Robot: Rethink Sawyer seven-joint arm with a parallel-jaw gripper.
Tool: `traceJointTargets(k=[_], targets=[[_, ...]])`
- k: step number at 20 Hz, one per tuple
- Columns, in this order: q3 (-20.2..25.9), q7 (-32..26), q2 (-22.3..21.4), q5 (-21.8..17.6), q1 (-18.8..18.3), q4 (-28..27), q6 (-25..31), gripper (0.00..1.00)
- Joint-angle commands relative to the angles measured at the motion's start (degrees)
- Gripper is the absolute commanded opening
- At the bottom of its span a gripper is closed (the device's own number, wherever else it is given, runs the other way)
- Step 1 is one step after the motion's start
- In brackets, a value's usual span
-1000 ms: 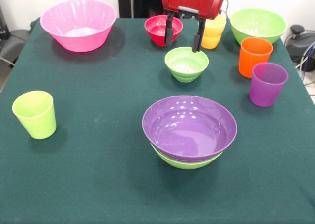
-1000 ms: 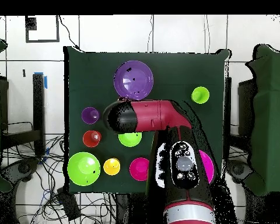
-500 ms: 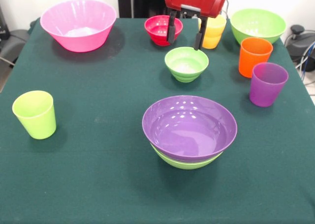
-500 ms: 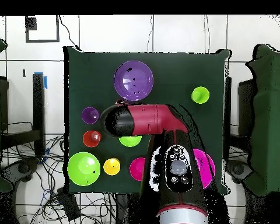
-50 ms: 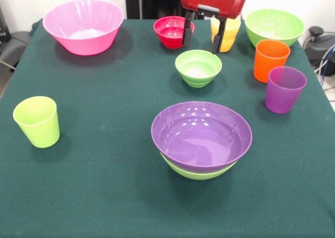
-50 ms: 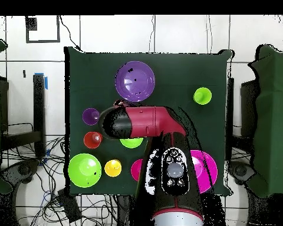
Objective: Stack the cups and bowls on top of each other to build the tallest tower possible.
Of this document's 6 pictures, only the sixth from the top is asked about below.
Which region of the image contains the purple plastic bowl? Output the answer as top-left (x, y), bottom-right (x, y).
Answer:
top-left (114, 60), bottom-right (156, 103)

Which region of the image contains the small green plastic bowl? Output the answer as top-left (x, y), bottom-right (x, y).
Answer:
top-left (119, 137), bottom-right (144, 149)

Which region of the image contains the large green plastic bowl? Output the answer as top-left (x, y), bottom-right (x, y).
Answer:
top-left (67, 152), bottom-right (103, 188)

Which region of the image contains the purple plastic cup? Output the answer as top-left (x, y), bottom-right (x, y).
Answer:
top-left (82, 107), bottom-right (101, 126)

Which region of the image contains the orange plastic cup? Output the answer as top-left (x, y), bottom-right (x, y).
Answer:
top-left (83, 131), bottom-right (104, 149)

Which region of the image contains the yellow plastic cup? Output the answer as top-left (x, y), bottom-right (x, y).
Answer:
top-left (104, 159), bottom-right (123, 178)

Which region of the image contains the dark green tablecloth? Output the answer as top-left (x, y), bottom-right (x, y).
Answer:
top-left (64, 46), bottom-right (233, 197)

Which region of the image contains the small crimson plastic bowl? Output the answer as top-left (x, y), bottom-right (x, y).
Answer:
top-left (130, 158), bottom-right (144, 182)

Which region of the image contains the black metal stand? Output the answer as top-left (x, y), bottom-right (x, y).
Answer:
top-left (32, 74), bottom-right (46, 158)

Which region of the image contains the lime green plastic cup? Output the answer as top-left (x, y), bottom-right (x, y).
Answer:
top-left (192, 87), bottom-right (212, 106)

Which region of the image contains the large pink plastic bowl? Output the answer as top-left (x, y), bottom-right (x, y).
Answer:
top-left (189, 149), bottom-right (218, 194)

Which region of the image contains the black power strip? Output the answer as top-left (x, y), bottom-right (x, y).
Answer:
top-left (57, 188), bottom-right (83, 223)

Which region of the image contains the black office chair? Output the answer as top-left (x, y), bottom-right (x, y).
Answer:
top-left (1, 158), bottom-right (41, 189)
top-left (228, 161), bottom-right (256, 185)

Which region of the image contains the thin black cable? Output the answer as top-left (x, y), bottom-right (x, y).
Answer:
top-left (59, 15), bottom-right (82, 51)

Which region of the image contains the black square frame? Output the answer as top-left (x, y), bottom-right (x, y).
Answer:
top-left (25, 15), bottom-right (61, 44)

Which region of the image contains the tangle of cables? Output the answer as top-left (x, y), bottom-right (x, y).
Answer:
top-left (1, 135), bottom-right (120, 226)

